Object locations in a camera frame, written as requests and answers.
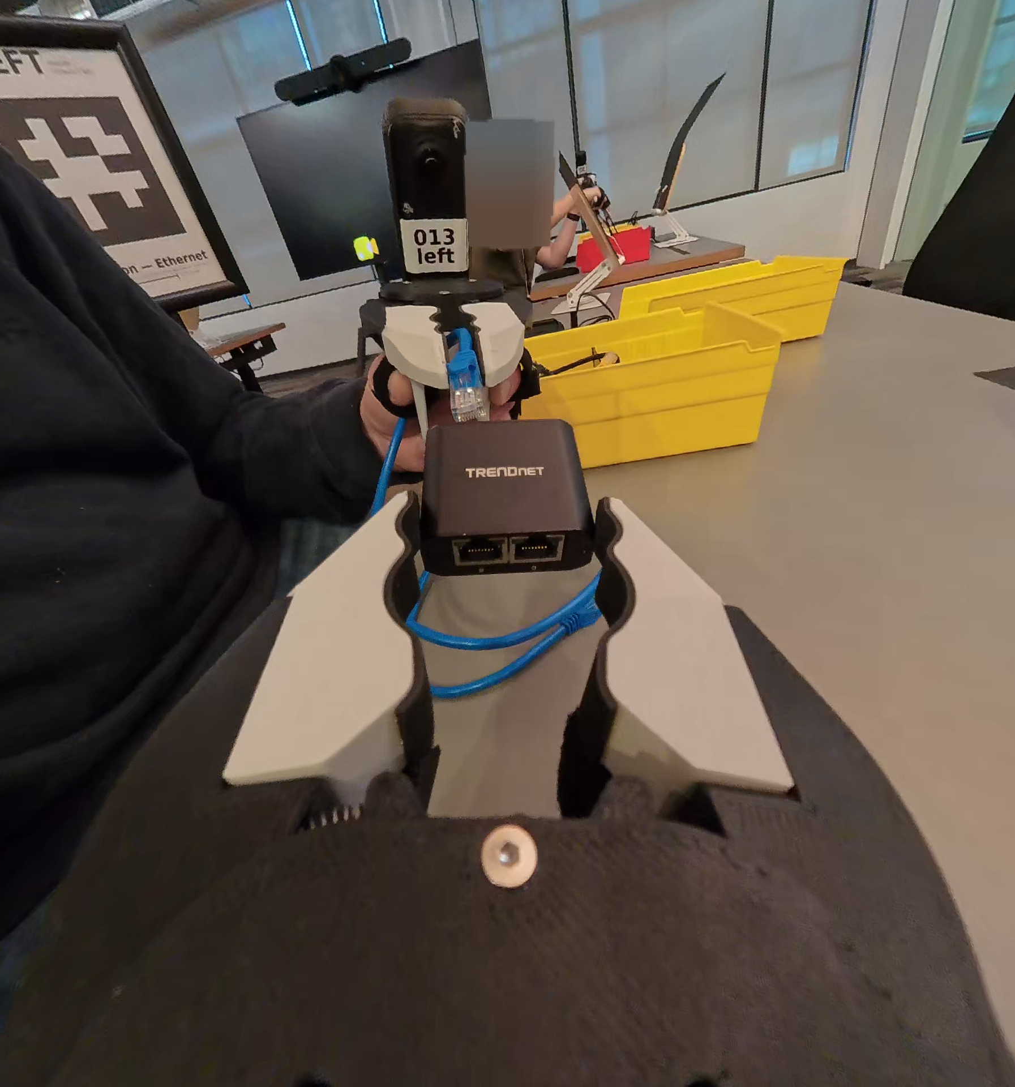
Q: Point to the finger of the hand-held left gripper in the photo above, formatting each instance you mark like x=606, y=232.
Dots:
x=410, y=348
x=499, y=344

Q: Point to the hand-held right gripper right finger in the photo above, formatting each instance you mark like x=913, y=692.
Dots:
x=685, y=679

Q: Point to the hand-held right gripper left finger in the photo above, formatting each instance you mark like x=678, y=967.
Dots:
x=329, y=671

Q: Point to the black network adapter box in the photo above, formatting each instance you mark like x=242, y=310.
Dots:
x=507, y=501

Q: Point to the yellow plastic bin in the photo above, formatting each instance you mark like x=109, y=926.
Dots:
x=660, y=399
x=745, y=297

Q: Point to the person's left forearm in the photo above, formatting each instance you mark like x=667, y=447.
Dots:
x=303, y=450

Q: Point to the person's left hand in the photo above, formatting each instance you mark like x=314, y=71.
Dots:
x=373, y=437

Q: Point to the large black monitor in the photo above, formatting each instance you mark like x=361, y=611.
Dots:
x=320, y=170

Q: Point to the black video bar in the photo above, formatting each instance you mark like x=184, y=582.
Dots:
x=342, y=72

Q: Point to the red plastic bin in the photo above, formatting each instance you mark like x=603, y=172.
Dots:
x=618, y=250

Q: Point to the small wooden desk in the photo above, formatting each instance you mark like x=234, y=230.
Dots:
x=244, y=335

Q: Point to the black framed marker sign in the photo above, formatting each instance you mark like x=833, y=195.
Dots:
x=66, y=161

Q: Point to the black office chair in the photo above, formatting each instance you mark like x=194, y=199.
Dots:
x=991, y=204

